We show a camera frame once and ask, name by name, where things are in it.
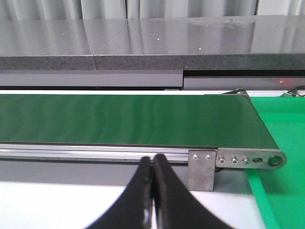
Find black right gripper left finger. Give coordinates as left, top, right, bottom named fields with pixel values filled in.
left=88, top=157, right=153, bottom=229

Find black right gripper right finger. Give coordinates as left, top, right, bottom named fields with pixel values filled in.
left=153, top=154, right=231, bottom=229

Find metal conveyor end plate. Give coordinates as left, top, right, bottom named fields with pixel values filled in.
left=215, top=148, right=287, bottom=169

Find green conveyor belt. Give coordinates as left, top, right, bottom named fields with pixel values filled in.
left=0, top=94, right=277, bottom=149

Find green mat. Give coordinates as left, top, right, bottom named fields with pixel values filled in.
left=247, top=97, right=305, bottom=229

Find grey stone counter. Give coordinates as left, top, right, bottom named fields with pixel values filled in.
left=0, top=14, right=305, bottom=91

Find white pleated curtain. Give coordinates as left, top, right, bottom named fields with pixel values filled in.
left=0, top=0, right=305, bottom=21

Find metal conveyor support bracket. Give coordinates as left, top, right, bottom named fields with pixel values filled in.
left=188, top=150, right=216, bottom=191

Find aluminium conveyor side rail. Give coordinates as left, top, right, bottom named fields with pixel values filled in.
left=0, top=142, right=219, bottom=165

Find red black wires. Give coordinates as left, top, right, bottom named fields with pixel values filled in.
left=285, top=86, right=305, bottom=98

